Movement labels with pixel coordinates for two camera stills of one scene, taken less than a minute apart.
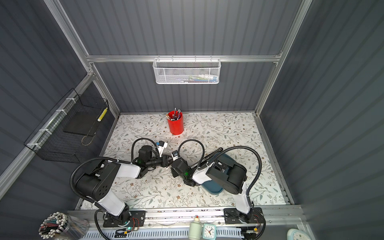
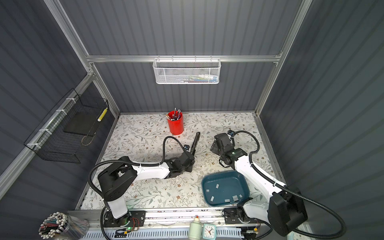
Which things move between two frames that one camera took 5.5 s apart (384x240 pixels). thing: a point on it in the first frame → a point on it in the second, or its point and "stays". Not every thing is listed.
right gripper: x=174 y=173 → x=214 y=147
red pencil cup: x=176 y=121 stays
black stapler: x=220 y=149 → x=195 y=143
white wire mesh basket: x=187 y=71 stays
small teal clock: x=209 y=231 stays
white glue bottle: x=195 y=229 stays
